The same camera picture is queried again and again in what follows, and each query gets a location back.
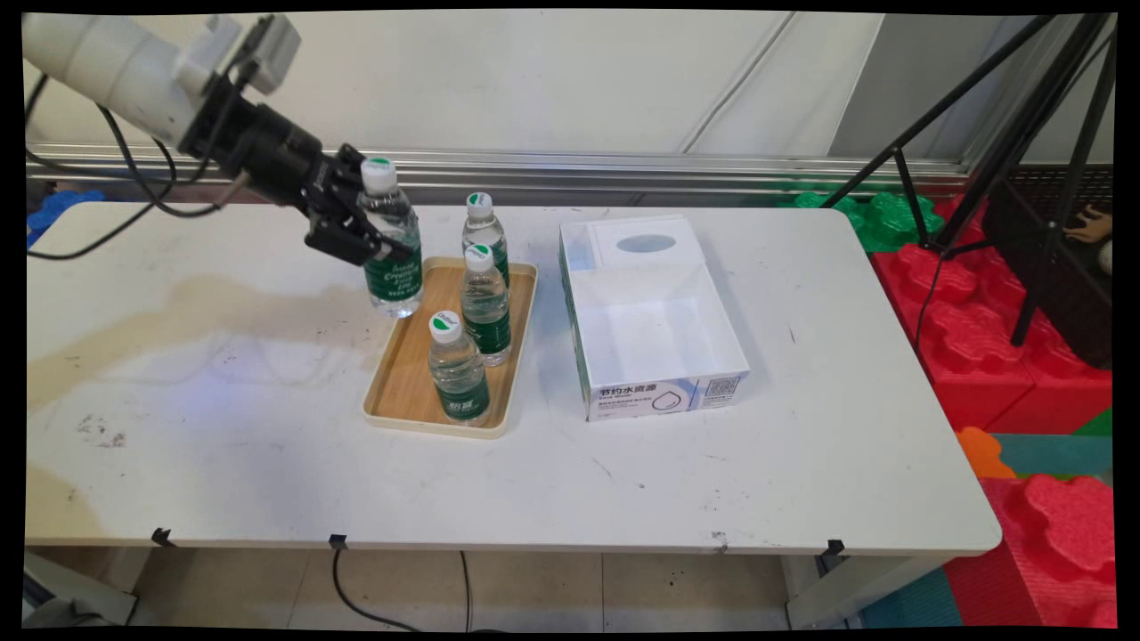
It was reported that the red foam block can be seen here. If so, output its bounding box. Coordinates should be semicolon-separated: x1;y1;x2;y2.
944;475;1119;629
871;194;1039;434
984;303;1114;437

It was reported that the wooden tray cream rim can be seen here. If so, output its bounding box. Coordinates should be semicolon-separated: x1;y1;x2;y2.
362;256;539;440

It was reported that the thin black tripod cable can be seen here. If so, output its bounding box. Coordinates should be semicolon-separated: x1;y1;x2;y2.
912;247;947;359

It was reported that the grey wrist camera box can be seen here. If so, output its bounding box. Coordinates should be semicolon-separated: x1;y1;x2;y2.
239;13;302;95

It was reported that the white table leg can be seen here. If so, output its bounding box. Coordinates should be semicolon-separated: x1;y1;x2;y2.
22;550;141;626
784;556;947;631

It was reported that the black tripod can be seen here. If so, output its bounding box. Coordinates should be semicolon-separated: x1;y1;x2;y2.
819;12;1120;348

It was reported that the black grilled box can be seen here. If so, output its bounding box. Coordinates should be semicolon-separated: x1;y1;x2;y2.
983;165;1114;370

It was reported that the silver metal wall rail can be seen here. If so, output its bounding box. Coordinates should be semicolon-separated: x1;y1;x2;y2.
25;141;973;208

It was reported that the green foam block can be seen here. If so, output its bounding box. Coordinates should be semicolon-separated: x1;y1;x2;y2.
791;191;945;255

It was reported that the orange foam block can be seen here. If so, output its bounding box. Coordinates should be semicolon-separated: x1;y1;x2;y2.
957;426;1017;481

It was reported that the clear water bottle green label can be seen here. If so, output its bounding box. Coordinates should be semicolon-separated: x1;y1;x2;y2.
427;310;492;428
461;191;511;288
359;158;425;319
460;243;514;368

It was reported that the white cardboard box green print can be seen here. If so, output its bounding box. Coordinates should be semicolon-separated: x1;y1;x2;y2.
558;214;751;423

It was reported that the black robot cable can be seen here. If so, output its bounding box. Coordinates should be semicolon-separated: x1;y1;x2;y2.
25;134;179;261
94;53;268;220

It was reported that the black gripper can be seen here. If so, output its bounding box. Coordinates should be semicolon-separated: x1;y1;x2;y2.
178;80;413;268

